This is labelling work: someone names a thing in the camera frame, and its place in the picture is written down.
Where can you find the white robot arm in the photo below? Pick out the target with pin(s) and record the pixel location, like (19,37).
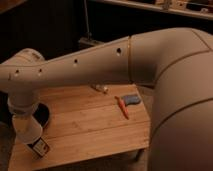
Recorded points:
(176,62)

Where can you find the black bowl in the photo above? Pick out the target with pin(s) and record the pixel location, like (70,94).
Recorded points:
(42,115)

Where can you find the blue toy piece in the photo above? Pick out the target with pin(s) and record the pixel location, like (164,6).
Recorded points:
(131,99)

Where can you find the background shelf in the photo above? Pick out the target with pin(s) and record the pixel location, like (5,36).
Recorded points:
(178,7)

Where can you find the vertical metal pole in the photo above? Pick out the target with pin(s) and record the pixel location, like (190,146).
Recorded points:
(88,33)

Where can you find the white ceramic cup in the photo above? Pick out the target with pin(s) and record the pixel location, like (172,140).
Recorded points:
(27,128)

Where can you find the orange carrot toy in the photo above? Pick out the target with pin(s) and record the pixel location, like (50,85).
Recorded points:
(122,106)

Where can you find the grey metal beam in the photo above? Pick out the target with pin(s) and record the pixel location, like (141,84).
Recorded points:
(84,43)

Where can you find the wooden table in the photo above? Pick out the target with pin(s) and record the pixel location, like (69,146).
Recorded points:
(85,124)

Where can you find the small white bottle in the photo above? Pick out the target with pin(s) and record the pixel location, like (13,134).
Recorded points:
(100,88)

